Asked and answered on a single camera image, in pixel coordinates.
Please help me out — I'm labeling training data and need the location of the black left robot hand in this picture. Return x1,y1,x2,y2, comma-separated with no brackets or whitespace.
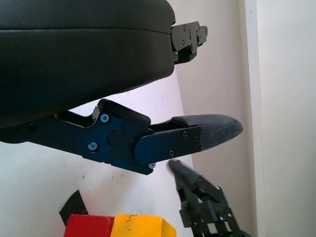
0,0,244,176

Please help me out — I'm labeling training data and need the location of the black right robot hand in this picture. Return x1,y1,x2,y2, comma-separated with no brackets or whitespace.
167,159,252,237

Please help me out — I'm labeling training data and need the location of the yellow wooden block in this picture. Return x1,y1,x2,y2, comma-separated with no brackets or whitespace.
110,213,177,237

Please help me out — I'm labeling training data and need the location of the red wooden block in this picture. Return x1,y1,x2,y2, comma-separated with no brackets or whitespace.
64,214,116,237

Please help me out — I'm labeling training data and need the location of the black tape strip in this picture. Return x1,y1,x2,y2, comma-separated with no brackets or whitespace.
58,190,89,228

